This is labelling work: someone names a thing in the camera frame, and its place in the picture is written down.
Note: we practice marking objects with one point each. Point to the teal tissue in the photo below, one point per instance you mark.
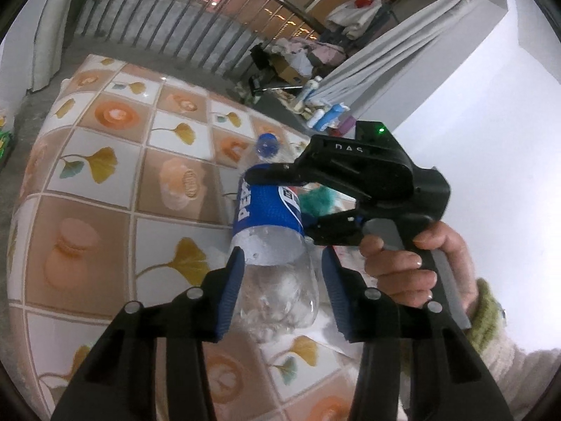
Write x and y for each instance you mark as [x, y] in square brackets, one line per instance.
[317, 199]

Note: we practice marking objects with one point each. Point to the pink cup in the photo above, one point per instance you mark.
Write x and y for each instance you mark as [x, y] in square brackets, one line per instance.
[347, 126]

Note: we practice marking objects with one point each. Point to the person's right hand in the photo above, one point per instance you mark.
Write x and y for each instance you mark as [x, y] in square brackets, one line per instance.
[403, 272]

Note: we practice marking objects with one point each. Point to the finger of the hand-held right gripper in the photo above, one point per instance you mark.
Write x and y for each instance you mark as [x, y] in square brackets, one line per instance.
[276, 174]
[337, 230]

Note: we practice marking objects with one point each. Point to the person's right forearm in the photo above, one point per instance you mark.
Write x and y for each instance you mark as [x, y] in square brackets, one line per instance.
[517, 372]

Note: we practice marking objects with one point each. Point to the blue and white bottle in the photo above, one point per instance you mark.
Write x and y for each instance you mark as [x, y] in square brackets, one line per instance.
[328, 116]

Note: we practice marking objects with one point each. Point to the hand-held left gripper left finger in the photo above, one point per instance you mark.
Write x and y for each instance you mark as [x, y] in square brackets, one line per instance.
[230, 289]

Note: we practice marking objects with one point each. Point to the white curtain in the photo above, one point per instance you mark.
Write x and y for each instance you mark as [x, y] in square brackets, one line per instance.
[57, 22]

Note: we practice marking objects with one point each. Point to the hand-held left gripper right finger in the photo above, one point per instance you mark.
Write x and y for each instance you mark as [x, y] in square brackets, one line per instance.
[337, 294]

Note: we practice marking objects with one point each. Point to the metal railing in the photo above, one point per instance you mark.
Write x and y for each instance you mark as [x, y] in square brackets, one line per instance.
[175, 22]

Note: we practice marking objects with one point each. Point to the floral patterned tablecloth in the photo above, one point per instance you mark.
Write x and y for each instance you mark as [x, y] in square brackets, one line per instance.
[101, 210]

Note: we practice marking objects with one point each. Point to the white and red clothing bundle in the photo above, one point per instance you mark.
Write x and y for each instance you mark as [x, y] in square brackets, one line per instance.
[355, 8]

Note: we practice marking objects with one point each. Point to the pile of clothes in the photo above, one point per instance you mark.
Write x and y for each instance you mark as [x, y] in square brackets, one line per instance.
[302, 52]

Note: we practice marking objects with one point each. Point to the clear plastic bottle blue label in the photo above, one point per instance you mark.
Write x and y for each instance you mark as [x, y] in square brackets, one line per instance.
[267, 210]

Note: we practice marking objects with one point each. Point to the cardboard box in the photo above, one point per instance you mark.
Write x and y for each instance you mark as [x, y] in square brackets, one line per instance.
[289, 72]

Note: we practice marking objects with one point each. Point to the grey curtain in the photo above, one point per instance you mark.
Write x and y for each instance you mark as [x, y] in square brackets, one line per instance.
[394, 48]

